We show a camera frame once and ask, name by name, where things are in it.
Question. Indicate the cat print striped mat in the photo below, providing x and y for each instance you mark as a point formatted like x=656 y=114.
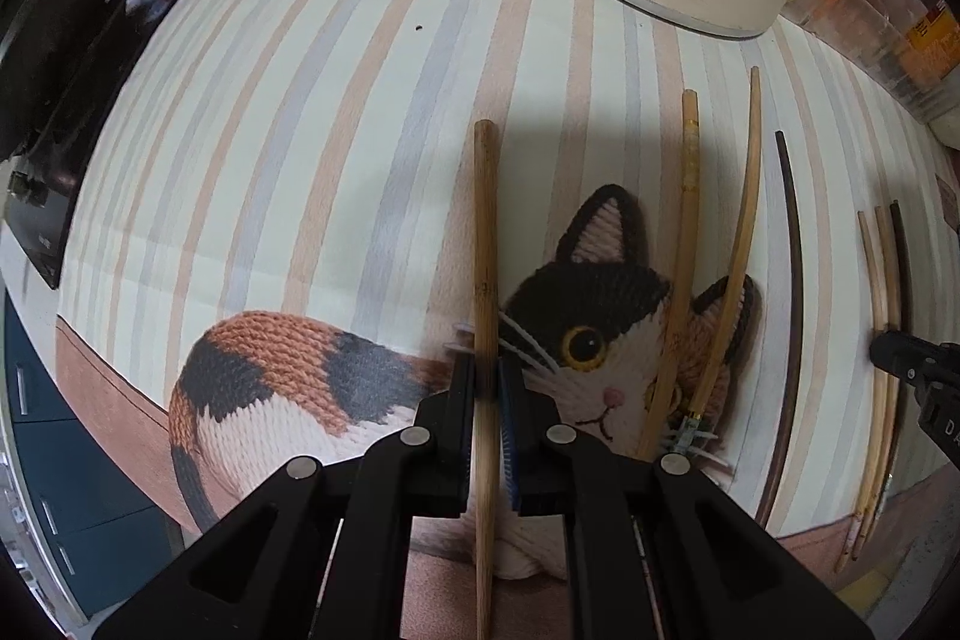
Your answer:
x=300 y=123

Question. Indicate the orange label soy sauce bottle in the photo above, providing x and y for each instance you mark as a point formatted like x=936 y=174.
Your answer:
x=928 y=44

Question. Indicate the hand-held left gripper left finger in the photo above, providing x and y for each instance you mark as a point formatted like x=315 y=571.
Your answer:
x=450 y=415

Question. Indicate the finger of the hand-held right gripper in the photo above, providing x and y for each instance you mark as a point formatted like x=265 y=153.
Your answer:
x=915 y=356

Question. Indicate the thick bamboo chopstick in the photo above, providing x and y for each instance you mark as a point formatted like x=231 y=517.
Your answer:
x=486 y=220

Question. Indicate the black glass stove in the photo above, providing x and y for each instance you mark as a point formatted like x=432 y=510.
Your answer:
x=52 y=212

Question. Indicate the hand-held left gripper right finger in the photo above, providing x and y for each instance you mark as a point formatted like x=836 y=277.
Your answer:
x=511 y=445

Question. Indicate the blue kitchen cabinet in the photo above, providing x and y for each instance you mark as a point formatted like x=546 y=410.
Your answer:
x=82 y=460

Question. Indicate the clear plastic organizer bin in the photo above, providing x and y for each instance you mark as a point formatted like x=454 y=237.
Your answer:
x=877 y=25

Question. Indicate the row of mixed chopsticks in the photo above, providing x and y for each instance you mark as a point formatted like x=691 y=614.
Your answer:
x=689 y=183

